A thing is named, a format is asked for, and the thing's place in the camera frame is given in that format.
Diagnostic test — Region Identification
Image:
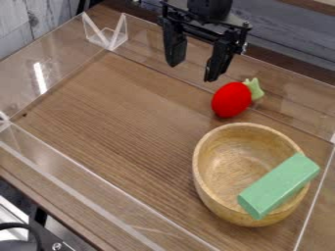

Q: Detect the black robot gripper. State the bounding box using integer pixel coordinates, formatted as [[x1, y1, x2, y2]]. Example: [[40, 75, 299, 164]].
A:
[[159, 0, 253, 82]]

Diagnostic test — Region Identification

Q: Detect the red toy strawberry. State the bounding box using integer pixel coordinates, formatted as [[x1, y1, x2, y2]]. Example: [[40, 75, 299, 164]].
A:
[[211, 77, 265, 118]]

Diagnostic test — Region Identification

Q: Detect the wooden bowl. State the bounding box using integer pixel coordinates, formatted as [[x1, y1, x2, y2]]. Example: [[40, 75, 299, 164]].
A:
[[193, 123, 309, 227]]

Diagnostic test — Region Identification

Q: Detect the green rectangular block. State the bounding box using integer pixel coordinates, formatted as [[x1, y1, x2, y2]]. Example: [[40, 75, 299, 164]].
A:
[[237, 153, 321, 220]]

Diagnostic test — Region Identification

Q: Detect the clear acrylic enclosure wall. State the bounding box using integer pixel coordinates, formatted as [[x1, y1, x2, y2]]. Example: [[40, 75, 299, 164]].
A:
[[0, 15, 335, 251]]

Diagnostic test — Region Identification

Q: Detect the black metal table frame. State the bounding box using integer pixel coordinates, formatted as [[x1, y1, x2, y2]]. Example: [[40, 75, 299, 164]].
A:
[[26, 204, 90, 251]]

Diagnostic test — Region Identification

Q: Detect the black cable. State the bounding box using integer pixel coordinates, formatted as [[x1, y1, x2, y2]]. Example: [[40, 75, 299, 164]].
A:
[[0, 222, 44, 251]]

